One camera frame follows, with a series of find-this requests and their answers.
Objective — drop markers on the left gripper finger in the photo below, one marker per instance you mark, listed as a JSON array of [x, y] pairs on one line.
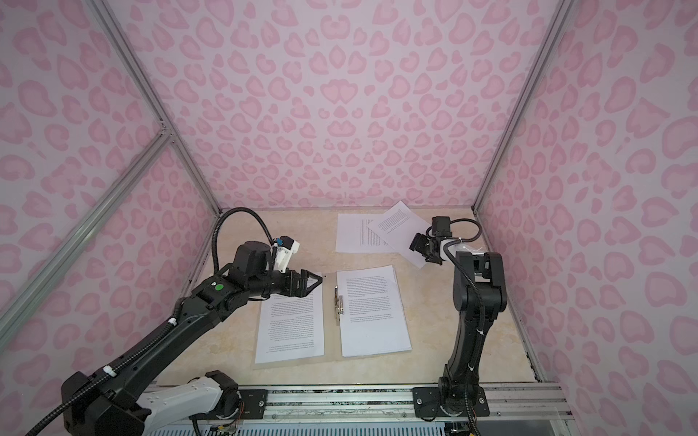
[[302, 289], [304, 276]]

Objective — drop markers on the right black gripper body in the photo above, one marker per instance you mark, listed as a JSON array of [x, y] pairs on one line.
[[432, 257]]

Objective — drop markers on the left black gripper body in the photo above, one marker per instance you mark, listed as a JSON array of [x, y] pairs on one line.
[[273, 282]]

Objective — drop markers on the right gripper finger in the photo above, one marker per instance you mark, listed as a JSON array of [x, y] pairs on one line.
[[420, 241], [425, 252]]

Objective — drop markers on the text sheet back overlapping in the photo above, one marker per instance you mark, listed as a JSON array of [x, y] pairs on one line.
[[398, 227]]

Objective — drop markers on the large text sheet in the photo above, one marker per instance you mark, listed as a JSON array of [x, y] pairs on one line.
[[291, 328]]

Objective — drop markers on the beige paper folder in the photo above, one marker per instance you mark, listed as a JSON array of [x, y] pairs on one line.
[[333, 307]]

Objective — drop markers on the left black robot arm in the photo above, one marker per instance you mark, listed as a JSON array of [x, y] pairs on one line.
[[110, 401]]

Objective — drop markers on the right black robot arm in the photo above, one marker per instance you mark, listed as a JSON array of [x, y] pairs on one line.
[[479, 296]]

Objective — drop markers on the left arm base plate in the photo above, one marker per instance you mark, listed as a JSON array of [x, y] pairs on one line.
[[247, 404]]

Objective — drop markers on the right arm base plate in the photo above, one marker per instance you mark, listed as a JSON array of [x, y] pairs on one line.
[[429, 403]]

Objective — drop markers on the left corner aluminium post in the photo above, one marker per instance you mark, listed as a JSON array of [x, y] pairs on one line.
[[117, 37]]

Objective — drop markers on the corner aluminium post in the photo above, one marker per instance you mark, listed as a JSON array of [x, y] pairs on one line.
[[117, 37], [561, 18]]

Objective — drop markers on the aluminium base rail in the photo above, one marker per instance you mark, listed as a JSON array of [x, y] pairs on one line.
[[382, 409]]

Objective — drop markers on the diagonal aluminium frame bar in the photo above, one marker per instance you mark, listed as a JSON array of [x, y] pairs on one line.
[[36, 289]]

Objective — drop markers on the right corner aluminium post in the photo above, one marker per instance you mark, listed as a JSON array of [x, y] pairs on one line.
[[561, 18]]

